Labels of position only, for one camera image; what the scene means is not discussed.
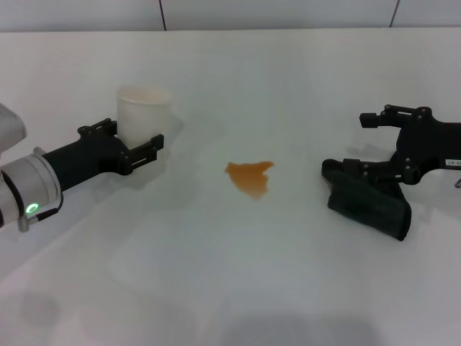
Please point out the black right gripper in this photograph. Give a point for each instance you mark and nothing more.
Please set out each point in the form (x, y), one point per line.
(432, 144)

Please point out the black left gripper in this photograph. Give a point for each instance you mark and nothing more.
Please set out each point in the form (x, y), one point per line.
(86, 160)

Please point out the white paper cup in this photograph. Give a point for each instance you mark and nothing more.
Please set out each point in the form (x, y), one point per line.
(144, 115)

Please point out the dark blue rag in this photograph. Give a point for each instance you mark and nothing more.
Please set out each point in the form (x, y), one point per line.
(360, 205)

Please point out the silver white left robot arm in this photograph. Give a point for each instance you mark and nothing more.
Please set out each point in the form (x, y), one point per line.
(25, 180)

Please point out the brown water stain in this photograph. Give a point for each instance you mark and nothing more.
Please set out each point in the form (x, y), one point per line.
(252, 178)

